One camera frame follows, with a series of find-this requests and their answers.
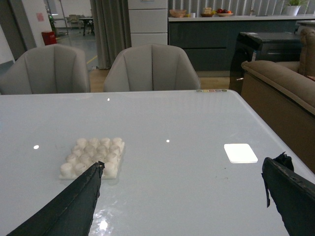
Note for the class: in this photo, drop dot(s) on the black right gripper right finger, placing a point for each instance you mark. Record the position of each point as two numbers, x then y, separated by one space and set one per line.
293 195

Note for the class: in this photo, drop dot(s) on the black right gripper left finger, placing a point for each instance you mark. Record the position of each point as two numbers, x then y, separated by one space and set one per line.
71 212

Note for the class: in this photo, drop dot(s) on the brown sofa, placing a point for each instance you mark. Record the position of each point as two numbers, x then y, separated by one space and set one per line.
283 95

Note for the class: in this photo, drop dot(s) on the coloured dots sticker strip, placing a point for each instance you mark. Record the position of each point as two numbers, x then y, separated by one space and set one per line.
211 90

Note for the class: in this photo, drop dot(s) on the left grey chair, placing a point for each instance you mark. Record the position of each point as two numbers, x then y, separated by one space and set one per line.
50 69

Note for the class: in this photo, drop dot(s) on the grey chair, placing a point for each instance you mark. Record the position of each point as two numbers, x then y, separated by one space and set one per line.
50 69
151 67

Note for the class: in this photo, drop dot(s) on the right grey chair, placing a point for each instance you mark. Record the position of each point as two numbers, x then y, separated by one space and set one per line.
151 67

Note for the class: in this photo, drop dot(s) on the red bin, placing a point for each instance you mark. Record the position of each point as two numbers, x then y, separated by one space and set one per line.
49 37

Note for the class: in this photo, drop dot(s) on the dark grey counter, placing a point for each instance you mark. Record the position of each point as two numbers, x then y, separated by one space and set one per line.
210 42

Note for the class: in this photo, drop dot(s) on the white plant pot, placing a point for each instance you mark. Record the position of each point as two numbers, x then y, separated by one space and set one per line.
292 10

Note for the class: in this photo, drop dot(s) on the fruit plate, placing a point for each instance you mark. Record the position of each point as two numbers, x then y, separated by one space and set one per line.
223 12

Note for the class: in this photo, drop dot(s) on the grey curtain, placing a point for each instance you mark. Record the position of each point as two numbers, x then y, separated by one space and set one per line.
111 28

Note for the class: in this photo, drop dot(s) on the plate of bread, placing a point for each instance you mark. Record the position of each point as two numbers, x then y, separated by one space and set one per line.
208 12

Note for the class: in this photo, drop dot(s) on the white drawer cabinet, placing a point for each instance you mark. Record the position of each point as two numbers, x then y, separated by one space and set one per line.
148 20

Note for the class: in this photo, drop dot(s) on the wooden bowl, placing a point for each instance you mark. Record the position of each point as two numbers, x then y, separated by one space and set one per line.
177 13

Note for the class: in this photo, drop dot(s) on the white studded base plate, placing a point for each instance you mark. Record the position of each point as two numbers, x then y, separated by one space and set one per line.
86 152

